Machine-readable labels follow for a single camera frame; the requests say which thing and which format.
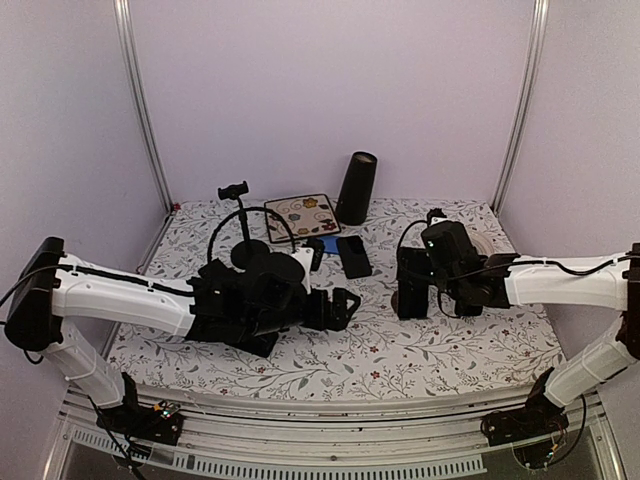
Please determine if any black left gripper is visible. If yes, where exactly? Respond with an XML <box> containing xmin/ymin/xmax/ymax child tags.
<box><xmin>245</xmin><ymin>286</ymin><xmax>361</xmax><ymax>338</ymax></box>

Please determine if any blue edged black phone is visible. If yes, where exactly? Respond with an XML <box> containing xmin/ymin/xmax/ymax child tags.
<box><xmin>396</xmin><ymin>247</ymin><xmax>431</xmax><ymax>320</ymax></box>

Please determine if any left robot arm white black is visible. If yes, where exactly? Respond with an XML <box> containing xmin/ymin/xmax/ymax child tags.
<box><xmin>4</xmin><ymin>237</ymin><xmax>361</xmax><ymax>434</ymax></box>

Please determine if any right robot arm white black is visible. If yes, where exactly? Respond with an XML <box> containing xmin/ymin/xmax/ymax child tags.
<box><xmin>421</xmin><ymin>221</ymin><xmax>639</xmax><ymax>436</ymax></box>

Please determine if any blue phone face down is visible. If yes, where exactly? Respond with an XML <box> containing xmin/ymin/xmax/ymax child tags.
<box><xmin>319</xmin><ymin>236</ymin><xmax>339</xmax><ymax>255</ymax></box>

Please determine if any black tall phone holder stand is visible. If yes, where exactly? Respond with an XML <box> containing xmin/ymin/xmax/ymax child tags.
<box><xmin>218</xmin><ymin>181</ymin><xmax>269</xmax><ymax>270</ymax></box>

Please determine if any floral square ceramic plate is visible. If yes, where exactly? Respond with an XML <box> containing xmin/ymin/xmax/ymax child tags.
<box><xmin>263</xmin><ymin>193</ymin><xmax>342</xmax><ymax>240</ymax></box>

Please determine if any black cylindrical speaker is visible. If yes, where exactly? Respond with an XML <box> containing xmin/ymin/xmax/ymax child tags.
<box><xmin>335</xmin><ymin>151</ymin><xmax>378</xmax><ymax>226</ymax></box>

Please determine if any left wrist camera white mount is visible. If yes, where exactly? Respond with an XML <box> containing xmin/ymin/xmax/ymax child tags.
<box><xmin>292</xmin><ymin>238</ymin><xmax>325</xmax><ymax>294</ymax></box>

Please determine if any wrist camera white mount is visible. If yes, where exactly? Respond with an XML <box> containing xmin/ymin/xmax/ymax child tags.
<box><xmin>292</xmin><ymin>238</ymin><xmax>325</xmax><ymax>294</ymax></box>
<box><xmin>427</xmin><ymin>208</ymin><xmax>448</xmax><ymax>226</ymax></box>

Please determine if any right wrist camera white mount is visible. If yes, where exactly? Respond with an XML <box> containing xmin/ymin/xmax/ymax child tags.
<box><xmin>427</xmin><ymin>208</ymin><xmax>448</xmax><ymax>226</ymax></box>

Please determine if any black clamp phone mount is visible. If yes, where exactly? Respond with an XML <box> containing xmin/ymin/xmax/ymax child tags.
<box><xmin>236</xmin><ymin>332</ymin><xmax>279</xmax><ymax>358</ymax></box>

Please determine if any black braided left cable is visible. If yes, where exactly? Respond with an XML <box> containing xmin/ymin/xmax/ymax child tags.
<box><xmin>207</xmin><ymin>207</ymin><xmax>301</xmax><ymax>266</ymax></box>

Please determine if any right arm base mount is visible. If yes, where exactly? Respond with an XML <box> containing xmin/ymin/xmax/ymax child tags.
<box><xmin>480</xmin><ymin>367</ymin><xmax>569</xmax><ymax>446</ymax></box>

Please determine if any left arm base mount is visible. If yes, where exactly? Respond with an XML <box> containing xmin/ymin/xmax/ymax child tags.
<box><xmin>96</xmin><ymin>373</ymin><xmax>184</xmax><ymax>446</ymax></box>

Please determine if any right aluminium frame post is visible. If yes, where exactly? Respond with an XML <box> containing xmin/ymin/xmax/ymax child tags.
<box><xmin>491</xmin><ymin>0</ymin><xmax>550</xmax><ymax>217</ymax></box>

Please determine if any aluminium frame post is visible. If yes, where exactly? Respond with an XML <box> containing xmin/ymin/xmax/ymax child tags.
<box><xmin>491</xmin><ymin>0</ymin><xmax>550</xmax><ymax>217</ymax></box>
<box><xmin>113</xmin><ymin>0</ymin><xmax>173</xmax><ymax>213</ymax></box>

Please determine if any left aluminium frame post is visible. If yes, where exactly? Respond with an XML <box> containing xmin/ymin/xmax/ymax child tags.
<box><xmin>113</xmin><ymin>0</ymin><xmax>173</xmax><ymax>213</ymax></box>

